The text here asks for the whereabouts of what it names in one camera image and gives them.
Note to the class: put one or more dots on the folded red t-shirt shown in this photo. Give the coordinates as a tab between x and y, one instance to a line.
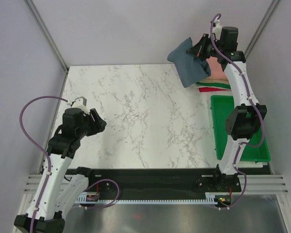
211	89

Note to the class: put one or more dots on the left aluminium frame post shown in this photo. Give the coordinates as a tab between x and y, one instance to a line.
45	32

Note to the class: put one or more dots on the aluminium frame post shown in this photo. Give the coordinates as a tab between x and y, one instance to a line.
255	17
45	32

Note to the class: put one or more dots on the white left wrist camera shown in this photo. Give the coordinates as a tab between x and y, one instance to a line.
80	103

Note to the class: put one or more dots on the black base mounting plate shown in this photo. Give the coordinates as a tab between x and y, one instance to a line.
199	179

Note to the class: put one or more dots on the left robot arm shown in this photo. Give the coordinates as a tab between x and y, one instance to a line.
51	204

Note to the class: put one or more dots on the folded beige t-shirt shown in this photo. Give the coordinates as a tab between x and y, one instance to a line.
215	81

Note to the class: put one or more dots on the white slotted cable duct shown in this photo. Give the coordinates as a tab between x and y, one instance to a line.
148	197

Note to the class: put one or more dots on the folded salmon pink t-shirt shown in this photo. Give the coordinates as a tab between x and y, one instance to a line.
216	70

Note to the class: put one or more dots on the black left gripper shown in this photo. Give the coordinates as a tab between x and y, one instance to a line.
98	125

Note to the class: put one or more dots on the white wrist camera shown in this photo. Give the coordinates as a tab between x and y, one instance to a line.
80	103
216	28

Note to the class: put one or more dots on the green plastic tray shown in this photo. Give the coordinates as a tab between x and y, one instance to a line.
237	121

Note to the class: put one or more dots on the blue-grey t-shirt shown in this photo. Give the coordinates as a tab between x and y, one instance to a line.
190	69

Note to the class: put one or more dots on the right aluminium frame post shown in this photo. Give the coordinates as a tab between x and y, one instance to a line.
255	17

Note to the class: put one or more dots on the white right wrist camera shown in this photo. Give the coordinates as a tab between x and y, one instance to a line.
216	28

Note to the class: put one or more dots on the folded green t-shirt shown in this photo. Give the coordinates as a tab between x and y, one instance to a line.
215	85

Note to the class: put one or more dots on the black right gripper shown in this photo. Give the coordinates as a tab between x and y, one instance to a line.
198	50

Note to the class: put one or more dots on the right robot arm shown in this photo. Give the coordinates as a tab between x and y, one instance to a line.
235	70

